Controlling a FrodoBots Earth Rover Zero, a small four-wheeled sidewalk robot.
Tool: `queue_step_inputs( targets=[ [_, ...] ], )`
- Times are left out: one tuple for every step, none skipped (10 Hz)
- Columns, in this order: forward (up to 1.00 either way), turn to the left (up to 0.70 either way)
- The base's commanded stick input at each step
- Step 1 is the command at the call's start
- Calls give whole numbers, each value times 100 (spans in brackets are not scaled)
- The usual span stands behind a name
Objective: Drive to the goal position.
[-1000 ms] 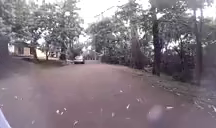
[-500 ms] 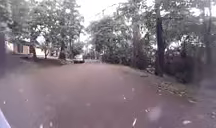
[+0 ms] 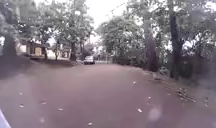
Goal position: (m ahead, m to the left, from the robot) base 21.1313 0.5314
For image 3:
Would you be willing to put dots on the pale low building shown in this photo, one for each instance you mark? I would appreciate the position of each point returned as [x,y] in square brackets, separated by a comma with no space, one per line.
[29,50]

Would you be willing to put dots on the grass verge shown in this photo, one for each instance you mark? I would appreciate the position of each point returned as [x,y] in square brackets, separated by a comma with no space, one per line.
[12,66]

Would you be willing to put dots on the reddish dirt road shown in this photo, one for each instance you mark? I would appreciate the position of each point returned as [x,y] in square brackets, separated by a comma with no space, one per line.
[96,96]

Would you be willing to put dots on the leaf-strewn verge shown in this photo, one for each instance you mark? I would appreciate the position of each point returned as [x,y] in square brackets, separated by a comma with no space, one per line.
[196,91]

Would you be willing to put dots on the silver car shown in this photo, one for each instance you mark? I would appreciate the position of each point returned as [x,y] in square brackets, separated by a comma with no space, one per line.
[89,60]

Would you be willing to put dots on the tall thick-trunked tree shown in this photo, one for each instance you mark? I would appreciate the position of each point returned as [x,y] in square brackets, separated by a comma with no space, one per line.
[73,51]

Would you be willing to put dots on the row of trees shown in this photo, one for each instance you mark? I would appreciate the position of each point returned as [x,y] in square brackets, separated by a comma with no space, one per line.
[176,40]
[52,20]

